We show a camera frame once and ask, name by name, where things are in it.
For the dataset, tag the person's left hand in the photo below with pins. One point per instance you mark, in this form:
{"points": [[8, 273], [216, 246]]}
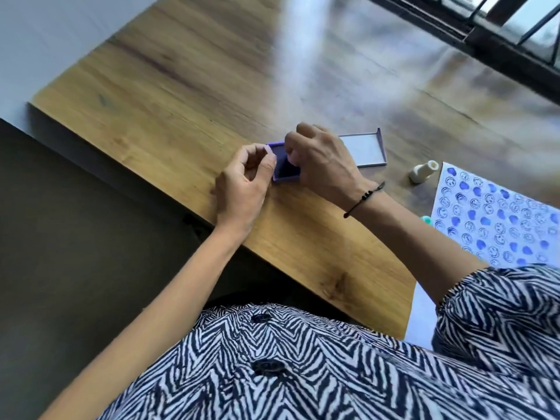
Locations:
{"points": [[238, 192]]}

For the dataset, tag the person's right hand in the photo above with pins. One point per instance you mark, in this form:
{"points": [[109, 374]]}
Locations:
{"points": [[328, 166]]}

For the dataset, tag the person's left thumb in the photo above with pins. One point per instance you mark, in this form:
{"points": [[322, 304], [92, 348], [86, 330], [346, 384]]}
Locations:
{"points": [[266, 167]]}

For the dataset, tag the person's right fingers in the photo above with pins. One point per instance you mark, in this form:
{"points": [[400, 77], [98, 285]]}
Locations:
{"points": [[295, 144]]}

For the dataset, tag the purple ink pad base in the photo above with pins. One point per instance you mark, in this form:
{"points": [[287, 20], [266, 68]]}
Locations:
{"points": [[283, 168]]}

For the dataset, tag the person's left forearm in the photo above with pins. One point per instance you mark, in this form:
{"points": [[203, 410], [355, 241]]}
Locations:
{"points": [[153, 319]]}

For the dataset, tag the person's right forearm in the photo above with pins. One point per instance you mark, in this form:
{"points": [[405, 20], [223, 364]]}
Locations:
{"points": [[415, 244]]}

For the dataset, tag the cream plastic stamp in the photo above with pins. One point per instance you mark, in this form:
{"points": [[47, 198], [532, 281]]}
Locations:
{"points": [[422, 171]]}

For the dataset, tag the green plastic stamp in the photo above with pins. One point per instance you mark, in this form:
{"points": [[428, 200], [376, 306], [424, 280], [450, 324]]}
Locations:
{"points": [[427, 220]]}

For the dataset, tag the white paper with blue stamps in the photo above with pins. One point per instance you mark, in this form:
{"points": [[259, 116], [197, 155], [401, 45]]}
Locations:
{"points": [[494, 214]]}

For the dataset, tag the black and white zebra shirt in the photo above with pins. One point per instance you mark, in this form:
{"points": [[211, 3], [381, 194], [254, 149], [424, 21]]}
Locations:
{"points": [[350, 367]]}

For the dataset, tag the dark metal window frame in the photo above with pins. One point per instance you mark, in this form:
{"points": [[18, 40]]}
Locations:
{"points": [[494, 26]]}

